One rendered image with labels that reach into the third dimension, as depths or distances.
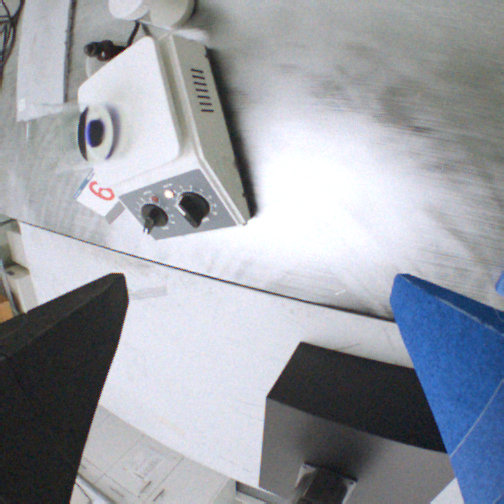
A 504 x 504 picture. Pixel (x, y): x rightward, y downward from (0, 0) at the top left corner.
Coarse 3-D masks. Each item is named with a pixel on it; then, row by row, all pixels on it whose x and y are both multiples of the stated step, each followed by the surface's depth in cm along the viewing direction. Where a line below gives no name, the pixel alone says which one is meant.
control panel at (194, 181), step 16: (176, 176) 29; (192, 176) 28; (128, 192) 32; (144, 192) 31; (160, 192) 31; (176, 192) 30; (208, 192) 29; (128, 208) 34; (224, 208) 30; (176, 224) 34; (208, 224) 33; (224, 224) 32
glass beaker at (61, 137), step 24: (48, 120) 23; (72, 120) 20; (96, 120) 22; (120, 120) 25; (48, 144) 24; (72, 144) 21; (96, 144) 23; (120, 144) 26; (48, 168) 23; (72, 168) 23
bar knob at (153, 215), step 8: (144, 208) 33; (152, 208) 32; (160, 208) 33; (144, 216) 34; (152, 216) 32; (160, 216) 33; (144, 224) 33; (152, 224) 32; (160, 224) 34; (144, 232) 34
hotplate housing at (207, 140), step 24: (168, 48) 24; (192, 48) 27; (168, 72) 25; (192, 72) 26; (192, 96) 26; (216, 96) 29; (192, 120) 26; (216, 120) 29; (192, 144) 26; (216, 144) 29; (168, 168) 28; (192, 168) 27; (216, 168) 28; (120, 192) 32; (216, 192) 29; (240, 192) 31; (240, 216) 31
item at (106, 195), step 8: (88, 184) 39; (96, 184) 39; (88, 192) 40; (96, 192) 41; (104, 192) 41; (112, 192) 41; (80, 200) 42; (88, 200) 42; (96, 200) 42; (104, 200) 42; (112, 200) 42; (96, 208) 43; (104, 208) 43
